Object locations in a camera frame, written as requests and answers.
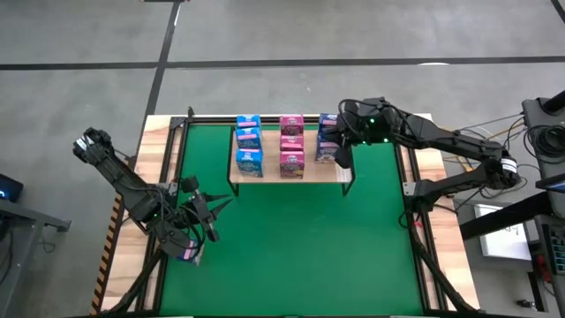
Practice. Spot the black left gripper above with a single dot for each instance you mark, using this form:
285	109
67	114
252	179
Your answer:
201	209

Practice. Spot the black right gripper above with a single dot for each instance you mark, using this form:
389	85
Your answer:
351	128

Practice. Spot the navy Frosted Flakes cereal box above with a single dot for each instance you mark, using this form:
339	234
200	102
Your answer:
327	120
192	255
326	152

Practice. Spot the blue Rice Krispies cereal box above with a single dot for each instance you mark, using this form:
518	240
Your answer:
250	162
248	138
248	120

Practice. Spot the magenta Raisin Bran cereal box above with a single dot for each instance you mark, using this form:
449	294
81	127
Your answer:
291	142
291	124
291	164

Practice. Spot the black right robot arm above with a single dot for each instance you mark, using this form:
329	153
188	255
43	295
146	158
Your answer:
450	139

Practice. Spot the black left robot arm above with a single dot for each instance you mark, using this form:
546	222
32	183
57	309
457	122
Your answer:
119	176

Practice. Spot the green table mat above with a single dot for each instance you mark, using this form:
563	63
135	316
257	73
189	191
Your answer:
287	282

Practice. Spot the black orange hazard tape strip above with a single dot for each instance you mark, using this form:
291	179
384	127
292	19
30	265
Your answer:
106	256

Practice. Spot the black metal beam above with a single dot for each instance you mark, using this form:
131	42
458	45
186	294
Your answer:
499	221

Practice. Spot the grey equipment cart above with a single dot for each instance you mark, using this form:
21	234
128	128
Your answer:
536	115

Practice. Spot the grey metal desk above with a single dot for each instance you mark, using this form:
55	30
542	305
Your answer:
26	216

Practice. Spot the white board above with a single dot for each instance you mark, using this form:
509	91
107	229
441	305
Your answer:
505	245

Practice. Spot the dark device with blue light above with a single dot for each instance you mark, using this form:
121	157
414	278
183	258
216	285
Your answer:
9	187

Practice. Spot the tablet with blue screen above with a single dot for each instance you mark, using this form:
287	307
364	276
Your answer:
554	185

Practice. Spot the black control keypad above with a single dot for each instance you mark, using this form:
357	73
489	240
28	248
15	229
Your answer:
557	247

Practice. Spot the small black plug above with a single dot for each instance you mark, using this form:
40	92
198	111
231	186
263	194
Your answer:
525	304

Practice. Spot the wooden shelf with black frame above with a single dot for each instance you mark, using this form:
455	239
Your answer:
271	154

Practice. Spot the black aluminium table frame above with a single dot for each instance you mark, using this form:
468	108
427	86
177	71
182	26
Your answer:
212	119

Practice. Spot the black clamp mount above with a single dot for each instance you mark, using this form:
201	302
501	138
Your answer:
190	112

